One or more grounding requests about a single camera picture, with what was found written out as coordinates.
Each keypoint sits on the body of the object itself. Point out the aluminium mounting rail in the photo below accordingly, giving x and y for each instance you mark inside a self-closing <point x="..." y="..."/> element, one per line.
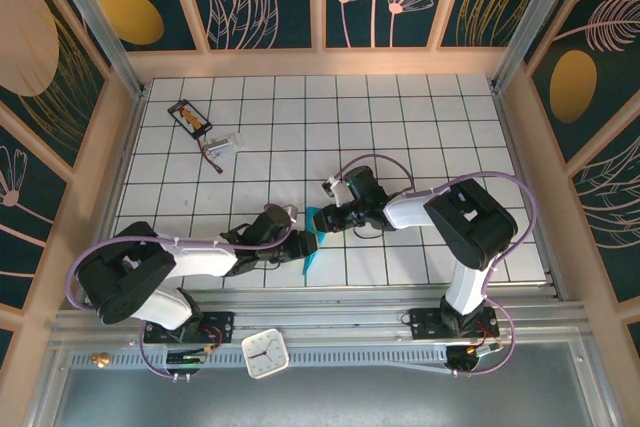
<point x="325" y="312"/>

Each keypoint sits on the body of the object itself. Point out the clear plastic box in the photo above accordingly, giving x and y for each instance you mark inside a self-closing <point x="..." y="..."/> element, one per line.
<point x="225" y="145"/>

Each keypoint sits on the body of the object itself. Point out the aluminium corner post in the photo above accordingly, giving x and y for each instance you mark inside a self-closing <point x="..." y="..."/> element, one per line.
<point x="532" y="22"/>
<point x="102" y="32"/>

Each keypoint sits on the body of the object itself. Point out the brass knob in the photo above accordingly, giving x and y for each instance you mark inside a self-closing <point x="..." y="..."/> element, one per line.
<point x="101" y="359"/>

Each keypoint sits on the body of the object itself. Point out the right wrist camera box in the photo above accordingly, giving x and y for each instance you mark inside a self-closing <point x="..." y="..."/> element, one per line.
<point x="332" y="187"/>

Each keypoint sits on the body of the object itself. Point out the blue cloth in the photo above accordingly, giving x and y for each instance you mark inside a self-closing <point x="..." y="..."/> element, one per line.
<point x="311" y="264"/>

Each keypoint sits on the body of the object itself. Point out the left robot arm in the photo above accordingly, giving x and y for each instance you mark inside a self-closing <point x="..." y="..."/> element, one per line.
<point x="200" y="259"/>

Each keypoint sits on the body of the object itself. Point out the white square clock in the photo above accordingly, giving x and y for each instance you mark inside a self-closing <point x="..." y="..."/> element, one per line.
<point x="265" y="353"/>

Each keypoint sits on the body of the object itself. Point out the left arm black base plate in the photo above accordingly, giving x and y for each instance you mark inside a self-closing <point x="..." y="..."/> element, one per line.
<point x="222" y="327"/>

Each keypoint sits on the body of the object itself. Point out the black battery with orange label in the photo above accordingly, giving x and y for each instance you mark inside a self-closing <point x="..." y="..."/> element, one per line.
<point x="190" y="118"/>

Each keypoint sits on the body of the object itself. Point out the aluminium side rail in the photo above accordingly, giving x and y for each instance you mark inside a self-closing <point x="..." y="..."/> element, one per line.
<point x="519" y="147"/>
<point x="117" y="187"/>

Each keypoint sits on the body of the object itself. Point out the grey metal panel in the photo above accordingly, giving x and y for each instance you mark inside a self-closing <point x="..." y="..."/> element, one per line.
<point x="350" y="397"/>

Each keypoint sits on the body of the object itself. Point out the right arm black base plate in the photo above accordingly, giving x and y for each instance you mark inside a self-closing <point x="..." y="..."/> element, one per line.
<point x="425" y="324"/>

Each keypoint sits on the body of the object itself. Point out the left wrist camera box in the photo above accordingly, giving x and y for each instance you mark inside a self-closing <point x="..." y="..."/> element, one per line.
<point x="292" y="210"/>

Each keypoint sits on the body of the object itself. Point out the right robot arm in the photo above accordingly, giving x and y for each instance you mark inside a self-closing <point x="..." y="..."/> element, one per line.
<point x="465" y="292"/>

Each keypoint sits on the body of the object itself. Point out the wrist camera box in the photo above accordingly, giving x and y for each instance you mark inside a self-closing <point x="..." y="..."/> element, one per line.
<point x="332" y="187"/>
<point x="292" y="210"/>

